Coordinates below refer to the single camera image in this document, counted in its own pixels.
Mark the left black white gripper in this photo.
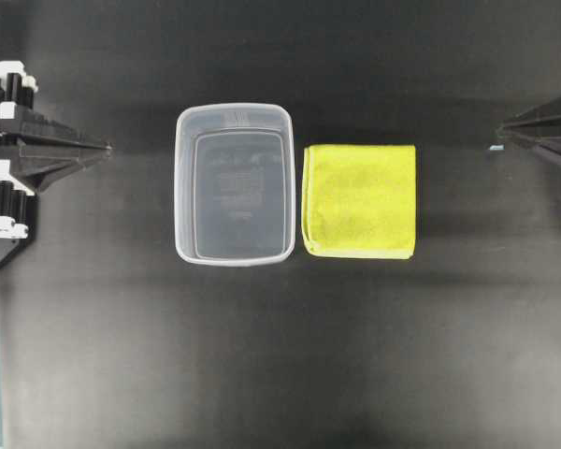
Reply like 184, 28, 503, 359
0, 60, 112, 267

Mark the clear plastic container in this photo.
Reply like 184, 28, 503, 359
174, 103, 296, 268

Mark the yellow folded towel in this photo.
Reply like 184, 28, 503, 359
301, 144, 417, 260

